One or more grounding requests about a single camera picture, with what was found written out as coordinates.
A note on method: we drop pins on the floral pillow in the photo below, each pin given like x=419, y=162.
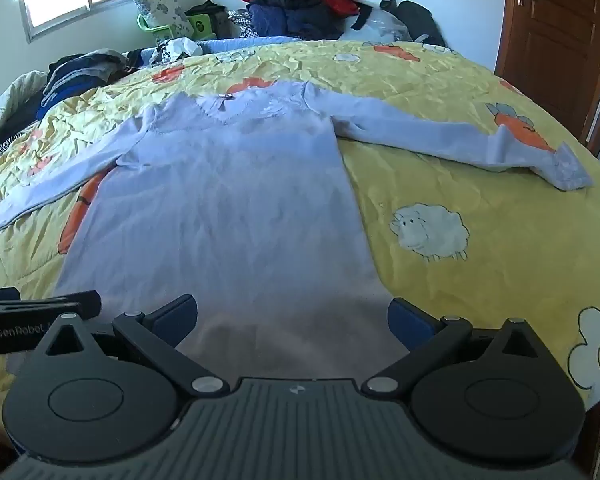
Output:
x=160, y=12

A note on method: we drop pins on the navy jacket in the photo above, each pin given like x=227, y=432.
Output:
x=280, y=17

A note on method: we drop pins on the brown wooden door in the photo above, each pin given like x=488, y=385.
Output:
x=560, y=50

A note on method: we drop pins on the black bag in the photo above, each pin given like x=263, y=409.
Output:
x=207, y=9

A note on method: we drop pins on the blue bed sheet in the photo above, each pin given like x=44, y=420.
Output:
x=240, y=44

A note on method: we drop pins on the green plastic chair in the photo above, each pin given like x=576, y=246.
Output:
x=200, y=25

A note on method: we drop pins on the black backpack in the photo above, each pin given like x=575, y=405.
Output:
x=422, y=22

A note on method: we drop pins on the lavender long-sleeve shirt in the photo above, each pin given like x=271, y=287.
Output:
x=230, y=200

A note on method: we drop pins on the pile of dark folded clothes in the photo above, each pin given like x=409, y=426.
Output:
x=85, y=72

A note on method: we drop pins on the checkered cloth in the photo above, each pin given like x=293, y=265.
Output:
x=240, y=22

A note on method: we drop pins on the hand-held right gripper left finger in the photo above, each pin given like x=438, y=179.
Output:
x=177, y=317

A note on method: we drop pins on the yellow printed blanket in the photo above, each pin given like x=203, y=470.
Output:
x=480, y=185

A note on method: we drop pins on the white quilt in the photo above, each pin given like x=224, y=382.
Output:
x=10, y=105

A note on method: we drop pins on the clear plastic bag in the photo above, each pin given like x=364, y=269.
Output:
x=385, y=25

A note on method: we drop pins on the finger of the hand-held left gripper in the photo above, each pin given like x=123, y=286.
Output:
x=80, y=304
x=0, y=296

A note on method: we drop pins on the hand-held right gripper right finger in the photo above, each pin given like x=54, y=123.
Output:
x=405, y=322

